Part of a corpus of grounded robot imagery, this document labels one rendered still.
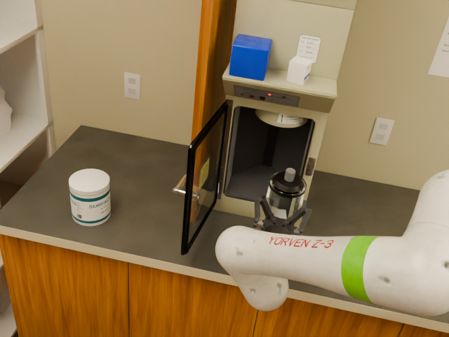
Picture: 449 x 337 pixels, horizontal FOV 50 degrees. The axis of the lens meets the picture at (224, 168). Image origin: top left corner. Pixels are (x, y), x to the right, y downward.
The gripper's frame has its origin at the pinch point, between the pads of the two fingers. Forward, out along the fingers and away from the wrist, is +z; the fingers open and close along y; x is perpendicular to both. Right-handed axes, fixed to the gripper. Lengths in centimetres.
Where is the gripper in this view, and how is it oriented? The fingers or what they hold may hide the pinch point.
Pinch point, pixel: (285, 194)
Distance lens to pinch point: 143.2
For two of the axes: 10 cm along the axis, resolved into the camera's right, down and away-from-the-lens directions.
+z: 2.3, -5.9, 7.7
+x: -0.9, 7.8, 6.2
